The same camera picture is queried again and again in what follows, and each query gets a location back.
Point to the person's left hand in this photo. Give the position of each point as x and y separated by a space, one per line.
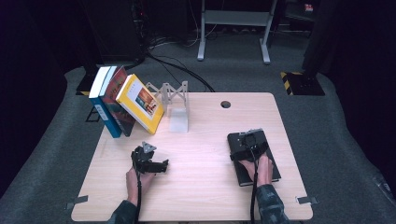
137 183

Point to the black book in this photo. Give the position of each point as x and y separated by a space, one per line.
234 141

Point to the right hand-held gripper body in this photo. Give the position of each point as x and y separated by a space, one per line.
250 143

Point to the white expandable book rack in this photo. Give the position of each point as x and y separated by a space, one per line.
179 123

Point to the person's right hand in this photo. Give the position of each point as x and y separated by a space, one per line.
263 171

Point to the red white box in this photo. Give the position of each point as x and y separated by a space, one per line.
308 7

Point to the grey tape strip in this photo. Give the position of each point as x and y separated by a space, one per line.
306 200
76 200

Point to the black striped stand base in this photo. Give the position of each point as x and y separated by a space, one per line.
306 84
84 86

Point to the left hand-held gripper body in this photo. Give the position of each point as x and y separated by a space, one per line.
143 160

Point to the blue book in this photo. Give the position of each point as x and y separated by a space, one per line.
109 125

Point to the red illustrated book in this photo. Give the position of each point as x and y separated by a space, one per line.
120 116

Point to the dark cabinet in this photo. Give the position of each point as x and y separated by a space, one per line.
118 31

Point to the yellow book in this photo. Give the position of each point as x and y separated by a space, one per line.
140 105

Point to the white metal stand frame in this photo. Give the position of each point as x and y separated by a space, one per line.
236 18

